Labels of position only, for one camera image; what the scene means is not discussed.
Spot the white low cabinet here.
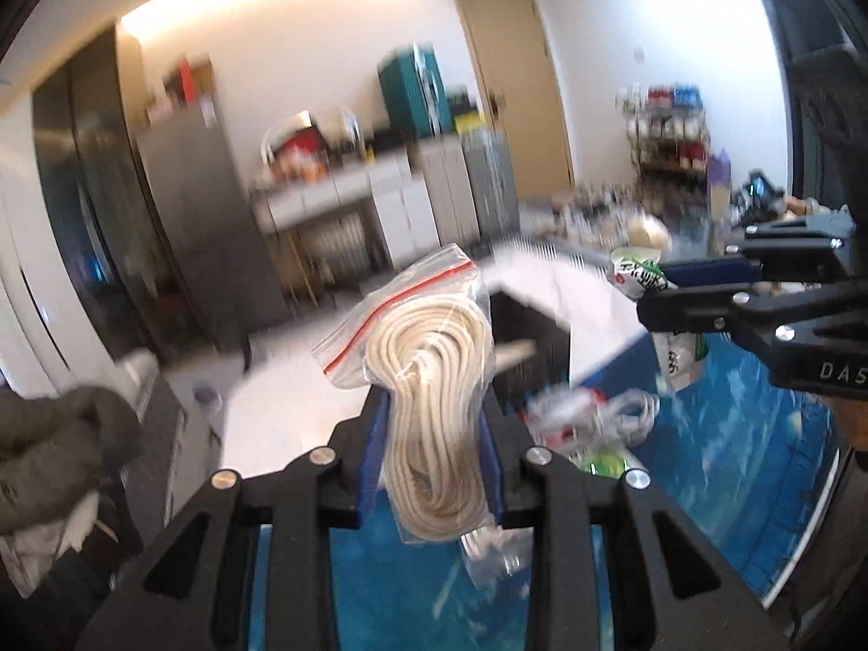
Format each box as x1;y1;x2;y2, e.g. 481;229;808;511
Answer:
252;152;438;273

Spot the teal box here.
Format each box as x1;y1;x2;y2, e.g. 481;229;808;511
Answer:
378;45;450;141

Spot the wire shelf rack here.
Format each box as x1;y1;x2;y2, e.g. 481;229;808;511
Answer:
616;83;713;206

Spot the white radiator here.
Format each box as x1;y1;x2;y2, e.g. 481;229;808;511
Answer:
297;213;373;287

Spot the person's right forearm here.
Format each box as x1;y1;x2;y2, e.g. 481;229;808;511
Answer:
828;393;868;470

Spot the beige round object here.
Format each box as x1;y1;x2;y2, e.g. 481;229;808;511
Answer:
627;215;674;253

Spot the purple paper bag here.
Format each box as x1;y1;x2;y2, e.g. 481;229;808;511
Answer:
705;148;735;219

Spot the grey cabinet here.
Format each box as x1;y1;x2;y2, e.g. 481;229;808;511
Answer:
413;132;521;246

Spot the bagged cream cable coil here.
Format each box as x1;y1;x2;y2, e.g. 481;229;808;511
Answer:
312;244;537;591

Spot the dark steel refrigerator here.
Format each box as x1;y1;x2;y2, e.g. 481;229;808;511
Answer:
136;100;294;354

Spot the beige wooden door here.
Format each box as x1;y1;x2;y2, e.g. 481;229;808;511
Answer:
453;0;575;199

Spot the white wire basket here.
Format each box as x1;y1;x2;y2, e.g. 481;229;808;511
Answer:
260;110;362;182

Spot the black storage box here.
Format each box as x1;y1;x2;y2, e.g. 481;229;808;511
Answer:
488;288;574;416

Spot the person's dark clothing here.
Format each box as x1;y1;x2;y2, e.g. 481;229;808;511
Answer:
783;44;868;219

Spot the green white snack packet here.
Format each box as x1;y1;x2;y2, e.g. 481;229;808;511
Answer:
607;247;710;391

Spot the dark tall cabinet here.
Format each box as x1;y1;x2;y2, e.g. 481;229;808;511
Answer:
30;25;167;362

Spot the blue printed blanket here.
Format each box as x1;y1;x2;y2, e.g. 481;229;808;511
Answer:
251;332;857;651

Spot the bagged white cable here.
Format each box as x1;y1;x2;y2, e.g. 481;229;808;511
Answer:
597;390;663;446

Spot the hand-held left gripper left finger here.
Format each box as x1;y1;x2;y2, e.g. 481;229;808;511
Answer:
74;386;390;651

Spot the grey padded jacket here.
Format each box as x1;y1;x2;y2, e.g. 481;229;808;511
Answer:
0;385;145;538

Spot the clear bag with red label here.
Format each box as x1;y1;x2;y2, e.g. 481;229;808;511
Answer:
526;385;606;450

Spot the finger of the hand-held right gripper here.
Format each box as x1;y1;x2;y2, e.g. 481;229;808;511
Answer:
637;281;868;354
661;207;854;289

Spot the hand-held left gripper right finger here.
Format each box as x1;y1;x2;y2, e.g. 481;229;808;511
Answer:
477;401;792;651

